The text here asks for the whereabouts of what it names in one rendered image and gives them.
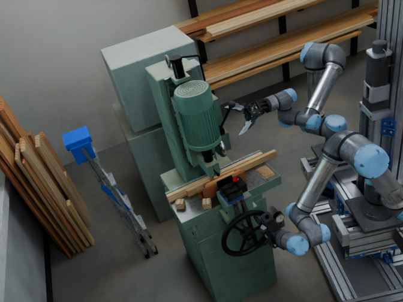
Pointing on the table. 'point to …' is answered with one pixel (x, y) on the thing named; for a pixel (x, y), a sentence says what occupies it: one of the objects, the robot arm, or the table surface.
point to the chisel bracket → (208, 166)
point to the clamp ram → (224, 181)
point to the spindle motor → (198, 115)
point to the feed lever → (226, 117)
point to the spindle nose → (207, 156)
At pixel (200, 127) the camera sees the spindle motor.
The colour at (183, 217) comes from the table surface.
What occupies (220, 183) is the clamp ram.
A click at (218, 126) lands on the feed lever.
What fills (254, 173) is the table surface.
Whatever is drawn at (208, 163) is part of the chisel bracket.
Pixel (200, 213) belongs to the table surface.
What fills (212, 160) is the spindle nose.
